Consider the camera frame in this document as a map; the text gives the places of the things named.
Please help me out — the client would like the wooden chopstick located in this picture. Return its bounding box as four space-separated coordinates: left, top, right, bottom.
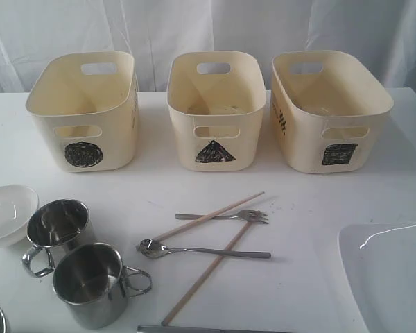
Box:
153 191 265 241
161 222 252 326

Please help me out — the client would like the steel spoon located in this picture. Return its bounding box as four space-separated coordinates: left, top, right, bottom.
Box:
136 239 272 259

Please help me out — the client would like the steel mug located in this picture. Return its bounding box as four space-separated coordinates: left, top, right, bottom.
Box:
21 199 97 278
53 242 153 330

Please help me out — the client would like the steel mug front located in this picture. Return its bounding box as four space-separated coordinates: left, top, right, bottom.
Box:
53 242 153 330

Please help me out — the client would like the white ceramic bowl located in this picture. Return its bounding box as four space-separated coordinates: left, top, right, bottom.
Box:
0 185 39 248

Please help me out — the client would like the steel fork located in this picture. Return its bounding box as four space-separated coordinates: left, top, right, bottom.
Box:
175 210 268 224

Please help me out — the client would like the cream bin with triangle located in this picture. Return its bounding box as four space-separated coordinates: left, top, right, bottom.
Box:
167 51 266 171

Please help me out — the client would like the cream bin with square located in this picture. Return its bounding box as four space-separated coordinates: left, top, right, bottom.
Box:
270 51 394 173

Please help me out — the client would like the cream bin with circle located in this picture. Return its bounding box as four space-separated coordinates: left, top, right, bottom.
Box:
25 51 139 173

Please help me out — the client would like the white square plate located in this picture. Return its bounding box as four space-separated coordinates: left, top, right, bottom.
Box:
338 223 416 332

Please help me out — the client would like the white backdrop curtain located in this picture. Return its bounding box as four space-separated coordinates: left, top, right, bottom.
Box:
0 0 416 93

